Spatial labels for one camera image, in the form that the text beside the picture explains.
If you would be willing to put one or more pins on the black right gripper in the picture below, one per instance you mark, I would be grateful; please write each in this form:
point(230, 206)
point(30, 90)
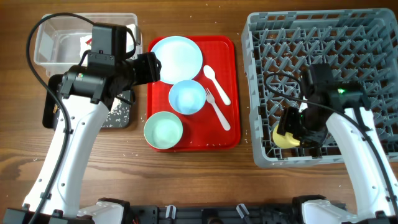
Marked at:
point(291, 121)

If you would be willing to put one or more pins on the light blue bowl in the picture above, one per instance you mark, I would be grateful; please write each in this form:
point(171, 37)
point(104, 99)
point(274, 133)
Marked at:
point(187, 97)

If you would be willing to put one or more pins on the red candy wrapper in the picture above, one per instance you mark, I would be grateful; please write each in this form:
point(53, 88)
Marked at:
point(89, 41)

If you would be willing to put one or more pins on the rice and food scraps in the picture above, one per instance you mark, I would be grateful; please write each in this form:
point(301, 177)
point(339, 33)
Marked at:
point(118, 117)

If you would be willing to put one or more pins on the white plastic fork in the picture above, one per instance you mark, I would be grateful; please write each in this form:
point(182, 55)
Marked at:
point(211, 100)

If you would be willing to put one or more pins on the red plastic tray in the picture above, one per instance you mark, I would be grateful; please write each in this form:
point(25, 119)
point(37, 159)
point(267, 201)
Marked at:
point(203, 131)

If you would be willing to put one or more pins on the black waste tray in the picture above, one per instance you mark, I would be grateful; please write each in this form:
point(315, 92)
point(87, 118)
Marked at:
point(55, 83)

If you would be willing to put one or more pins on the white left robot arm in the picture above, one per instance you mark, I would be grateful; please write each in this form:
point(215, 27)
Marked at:
point(85, 99)

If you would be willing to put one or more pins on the white plastic spoon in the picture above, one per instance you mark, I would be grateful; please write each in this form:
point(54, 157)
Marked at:
point(210, 74)

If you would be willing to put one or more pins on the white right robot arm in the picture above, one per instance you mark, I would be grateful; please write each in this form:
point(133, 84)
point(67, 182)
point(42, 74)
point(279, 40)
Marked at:
point(342, 110)

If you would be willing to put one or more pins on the light blue round plate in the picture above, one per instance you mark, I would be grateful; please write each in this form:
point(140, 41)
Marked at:
point(181, 59)

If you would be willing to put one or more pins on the yellow plastic cup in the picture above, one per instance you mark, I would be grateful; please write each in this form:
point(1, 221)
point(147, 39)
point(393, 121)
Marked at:
point(285, 141)

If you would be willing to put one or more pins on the grey dishwasher rack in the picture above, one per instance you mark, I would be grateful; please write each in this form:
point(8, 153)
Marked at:
point(358, 44)

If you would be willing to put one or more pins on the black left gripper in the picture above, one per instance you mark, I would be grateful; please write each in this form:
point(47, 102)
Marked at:
point(149, 68)

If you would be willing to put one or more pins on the clear plastic bin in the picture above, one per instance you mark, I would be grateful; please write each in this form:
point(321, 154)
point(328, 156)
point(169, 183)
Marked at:
point(57, 45)

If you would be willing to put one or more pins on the mint green bowl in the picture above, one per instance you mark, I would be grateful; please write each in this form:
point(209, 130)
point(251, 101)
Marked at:
point(163, 130)

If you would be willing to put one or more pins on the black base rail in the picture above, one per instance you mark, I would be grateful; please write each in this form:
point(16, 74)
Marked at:
point(265, 214)

